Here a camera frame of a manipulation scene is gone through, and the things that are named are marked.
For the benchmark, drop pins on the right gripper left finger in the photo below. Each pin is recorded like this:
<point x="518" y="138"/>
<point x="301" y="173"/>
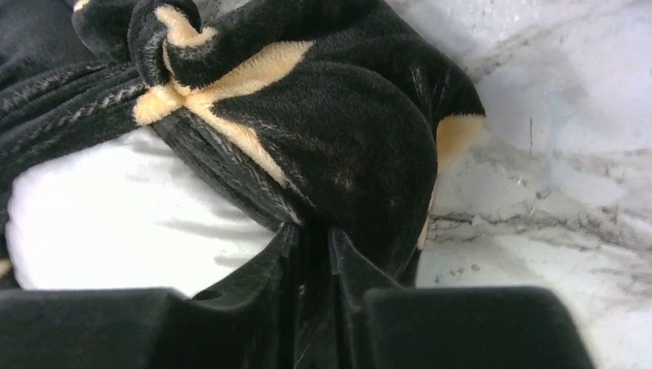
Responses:
<point x="245" y="320"/>

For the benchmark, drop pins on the white pillow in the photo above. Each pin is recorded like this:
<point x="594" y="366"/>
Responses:
<point x="125" y="214"/>

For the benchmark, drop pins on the black floral plush pillowcase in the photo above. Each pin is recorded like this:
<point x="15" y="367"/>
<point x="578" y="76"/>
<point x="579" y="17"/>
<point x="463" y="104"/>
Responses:
<point x="330" y="112"/>

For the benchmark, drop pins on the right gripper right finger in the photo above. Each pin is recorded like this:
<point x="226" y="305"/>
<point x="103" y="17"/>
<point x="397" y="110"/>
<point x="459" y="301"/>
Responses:
<point x="380" y="324"/>

